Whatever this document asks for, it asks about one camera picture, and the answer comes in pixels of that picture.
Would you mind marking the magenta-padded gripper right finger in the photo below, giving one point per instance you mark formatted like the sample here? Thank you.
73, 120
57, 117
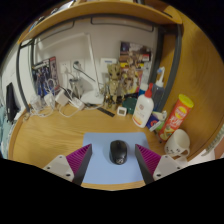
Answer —
155, 163

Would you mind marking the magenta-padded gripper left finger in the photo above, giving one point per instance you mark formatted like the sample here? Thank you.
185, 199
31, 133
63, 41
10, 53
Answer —
71, 163

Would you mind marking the black computer mouse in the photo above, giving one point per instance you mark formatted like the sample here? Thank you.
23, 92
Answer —
118, 151

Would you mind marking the light blue mouse pad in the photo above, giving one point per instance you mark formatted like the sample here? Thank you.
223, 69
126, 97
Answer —
100, 166

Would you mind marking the white mug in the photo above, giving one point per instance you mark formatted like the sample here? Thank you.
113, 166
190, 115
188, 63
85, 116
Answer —
176, 141

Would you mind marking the blue red small box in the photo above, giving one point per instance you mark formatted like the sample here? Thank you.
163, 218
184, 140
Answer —
154, 122

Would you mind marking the red yellow chips can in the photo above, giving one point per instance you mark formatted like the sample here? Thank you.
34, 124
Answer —
175, 118

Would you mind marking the white lotion pump bottle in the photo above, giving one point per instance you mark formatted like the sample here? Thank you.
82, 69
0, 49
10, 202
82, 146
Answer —
142, 111

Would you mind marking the white power strip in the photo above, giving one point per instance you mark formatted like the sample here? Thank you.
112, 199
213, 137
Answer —
77, 103

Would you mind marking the small white desk clock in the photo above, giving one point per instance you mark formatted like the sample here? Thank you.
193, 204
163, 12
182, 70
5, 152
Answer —
122, 111

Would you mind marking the flat black remote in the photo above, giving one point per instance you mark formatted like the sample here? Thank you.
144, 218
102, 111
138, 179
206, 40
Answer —
106, 111

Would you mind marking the white multi-port charger block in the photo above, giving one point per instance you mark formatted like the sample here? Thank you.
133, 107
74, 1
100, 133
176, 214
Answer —
61, 98

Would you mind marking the white desk lamp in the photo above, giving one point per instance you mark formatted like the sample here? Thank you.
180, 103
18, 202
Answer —
93, 98

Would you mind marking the clear domed plastic container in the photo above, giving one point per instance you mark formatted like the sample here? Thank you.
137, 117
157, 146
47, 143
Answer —
36, 103

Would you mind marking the blue spray bottle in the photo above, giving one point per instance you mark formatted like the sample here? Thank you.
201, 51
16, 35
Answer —
158, 91

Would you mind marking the brown robot figure toy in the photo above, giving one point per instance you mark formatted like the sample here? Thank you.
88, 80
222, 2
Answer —
131, 78

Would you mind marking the brown tree figure toy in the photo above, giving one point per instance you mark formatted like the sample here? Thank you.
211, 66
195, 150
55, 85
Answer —
112, 85

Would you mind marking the robot model kit box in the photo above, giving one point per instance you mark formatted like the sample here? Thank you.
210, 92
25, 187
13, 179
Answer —
45, 76

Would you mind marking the printed figure box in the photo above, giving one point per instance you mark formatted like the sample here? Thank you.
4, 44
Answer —
145, 53

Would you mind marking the white wall outlet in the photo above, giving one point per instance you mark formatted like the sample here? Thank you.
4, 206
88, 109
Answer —
66, 66

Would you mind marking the grey metal frame post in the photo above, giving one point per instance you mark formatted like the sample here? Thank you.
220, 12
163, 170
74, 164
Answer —
20, 76
176, 66

